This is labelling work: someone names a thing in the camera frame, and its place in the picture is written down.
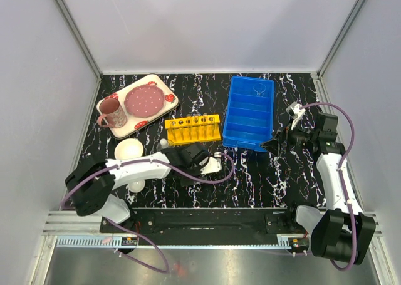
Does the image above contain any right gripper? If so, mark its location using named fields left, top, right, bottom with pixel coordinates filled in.
left=259, top=117, right=318, bottom=157

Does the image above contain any clear glass stoppered flask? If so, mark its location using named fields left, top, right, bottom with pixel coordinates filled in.
left=159, top=138, right=171, bottom=150

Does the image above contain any yellow test tube rack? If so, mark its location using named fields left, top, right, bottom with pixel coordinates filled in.
left=165, top=114, right=222, bottom=145

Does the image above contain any white round lid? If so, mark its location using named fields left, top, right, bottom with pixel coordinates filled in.
left=128, top=180, right=145, bottom=193

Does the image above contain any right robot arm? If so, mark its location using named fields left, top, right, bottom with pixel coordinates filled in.
left=261, top=108, right=376, bottom=269

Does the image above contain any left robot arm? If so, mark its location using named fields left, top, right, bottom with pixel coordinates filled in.
left=65, top=142, right=221, bottom=232

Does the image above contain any blue divided plastic bin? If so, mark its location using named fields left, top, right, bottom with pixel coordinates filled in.
left=222, top=76, right=275, bottom=153

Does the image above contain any strawberry pattern tray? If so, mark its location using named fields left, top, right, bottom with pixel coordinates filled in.
left=96, top=74, right=179, bottom=139

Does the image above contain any beige ceramic mortar bowl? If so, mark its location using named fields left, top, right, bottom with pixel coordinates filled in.
left=114, top=138, right=144, bottom=160

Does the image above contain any pink polka dot plate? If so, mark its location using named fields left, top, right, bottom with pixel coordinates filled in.
left=124, top=85, right=164, bottom=118

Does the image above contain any pink mug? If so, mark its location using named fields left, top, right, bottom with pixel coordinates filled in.
left=97, top=98, right=127, bottom=128

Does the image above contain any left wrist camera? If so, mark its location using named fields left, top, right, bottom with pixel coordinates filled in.
left=200, top=157, right=222, bottom=175

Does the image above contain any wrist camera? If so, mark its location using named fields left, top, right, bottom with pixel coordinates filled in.
left=286, top=102, right=306, bottom=130
left=200, top=157, right=222, bottom=175

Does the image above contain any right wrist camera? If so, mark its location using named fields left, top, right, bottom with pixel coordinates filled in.
left=286, top=102, right=306, bottom=130

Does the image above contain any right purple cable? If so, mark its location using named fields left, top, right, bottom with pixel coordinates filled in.
left=266, top=102, right=360, bottom=272

